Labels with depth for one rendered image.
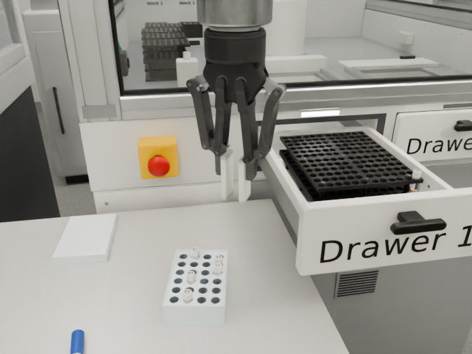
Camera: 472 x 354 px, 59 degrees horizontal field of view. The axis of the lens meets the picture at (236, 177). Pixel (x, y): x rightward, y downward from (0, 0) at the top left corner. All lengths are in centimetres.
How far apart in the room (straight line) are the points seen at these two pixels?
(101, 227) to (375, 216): 48
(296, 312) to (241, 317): 8
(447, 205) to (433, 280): 65
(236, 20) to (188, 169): 44
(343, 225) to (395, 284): 66
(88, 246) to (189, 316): 25
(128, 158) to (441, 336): 106
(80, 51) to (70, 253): 34
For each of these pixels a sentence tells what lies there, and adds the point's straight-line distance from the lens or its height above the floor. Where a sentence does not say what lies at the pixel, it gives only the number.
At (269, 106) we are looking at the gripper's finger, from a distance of 52.
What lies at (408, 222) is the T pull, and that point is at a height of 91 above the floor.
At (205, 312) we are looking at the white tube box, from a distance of 59.
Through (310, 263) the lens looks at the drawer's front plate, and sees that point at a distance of 59.
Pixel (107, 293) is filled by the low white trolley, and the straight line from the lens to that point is 68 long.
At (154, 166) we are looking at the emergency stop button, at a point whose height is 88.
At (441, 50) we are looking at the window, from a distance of 98.
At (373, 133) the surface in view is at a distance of 92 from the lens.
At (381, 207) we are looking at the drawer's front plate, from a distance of 58.
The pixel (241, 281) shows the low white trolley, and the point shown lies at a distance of 68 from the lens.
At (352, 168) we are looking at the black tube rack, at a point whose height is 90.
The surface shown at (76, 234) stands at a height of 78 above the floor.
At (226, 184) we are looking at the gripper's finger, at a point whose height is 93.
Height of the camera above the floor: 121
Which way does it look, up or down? 27 degrees down
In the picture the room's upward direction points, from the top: straight up
